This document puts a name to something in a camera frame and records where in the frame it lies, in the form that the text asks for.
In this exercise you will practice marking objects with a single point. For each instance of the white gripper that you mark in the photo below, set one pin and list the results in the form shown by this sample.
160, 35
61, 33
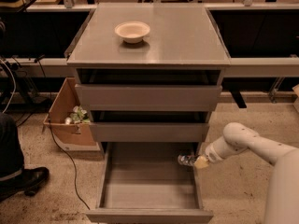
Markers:
213, 155

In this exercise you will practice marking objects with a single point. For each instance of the silver blue redbull can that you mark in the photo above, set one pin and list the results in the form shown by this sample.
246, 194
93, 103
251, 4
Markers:
187, 160

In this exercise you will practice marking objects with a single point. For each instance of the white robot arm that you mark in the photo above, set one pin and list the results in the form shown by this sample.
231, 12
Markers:
282, 203

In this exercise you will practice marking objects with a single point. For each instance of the grey bottom drawer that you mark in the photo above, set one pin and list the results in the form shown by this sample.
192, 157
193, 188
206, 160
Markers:
143, 183

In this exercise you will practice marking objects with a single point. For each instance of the grey drawer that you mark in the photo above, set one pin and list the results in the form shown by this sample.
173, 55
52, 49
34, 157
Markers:
143, 183
149, 126
148, 90

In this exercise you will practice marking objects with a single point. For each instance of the grey drawer cabinet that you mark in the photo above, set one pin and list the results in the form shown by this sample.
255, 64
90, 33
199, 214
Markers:
182, 37

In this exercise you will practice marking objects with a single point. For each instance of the grey middle drawer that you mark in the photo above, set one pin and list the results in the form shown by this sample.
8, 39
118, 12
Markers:
149, 126

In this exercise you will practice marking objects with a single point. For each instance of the grey top drawer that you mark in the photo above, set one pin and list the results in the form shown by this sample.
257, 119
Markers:
148, 90

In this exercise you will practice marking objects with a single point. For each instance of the brown cardboard box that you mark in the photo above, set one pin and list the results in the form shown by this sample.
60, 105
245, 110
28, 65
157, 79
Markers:
69, 136

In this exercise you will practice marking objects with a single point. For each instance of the crumpled green white wrappers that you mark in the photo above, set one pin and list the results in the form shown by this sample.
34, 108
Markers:
77, 116

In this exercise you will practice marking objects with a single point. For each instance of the white paper bowl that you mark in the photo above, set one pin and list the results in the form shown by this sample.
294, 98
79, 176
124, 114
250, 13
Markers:
132, 32

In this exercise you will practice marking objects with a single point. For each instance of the black leather shoe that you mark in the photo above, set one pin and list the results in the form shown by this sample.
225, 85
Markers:
26, 180

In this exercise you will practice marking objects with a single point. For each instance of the dark trouser leg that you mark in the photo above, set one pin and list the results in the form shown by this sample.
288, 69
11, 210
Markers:
11, 157

